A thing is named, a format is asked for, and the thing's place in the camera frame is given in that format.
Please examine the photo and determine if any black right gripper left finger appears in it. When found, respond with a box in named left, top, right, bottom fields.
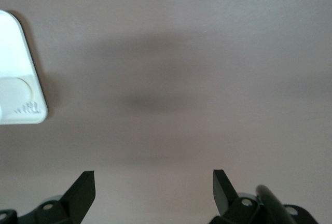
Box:
left=18, top=171, right=96, bottom=224

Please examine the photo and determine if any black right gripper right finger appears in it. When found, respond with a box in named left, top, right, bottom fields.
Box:
left=210, top=169, right=260, bottom=224

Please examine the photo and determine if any cream tray with bear print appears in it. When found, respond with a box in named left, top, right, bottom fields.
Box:
left=0, top=10, right=49, bottom=125

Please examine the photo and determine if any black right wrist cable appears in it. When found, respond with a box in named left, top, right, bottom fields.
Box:
left=255, top=185, right=296, bottom=224

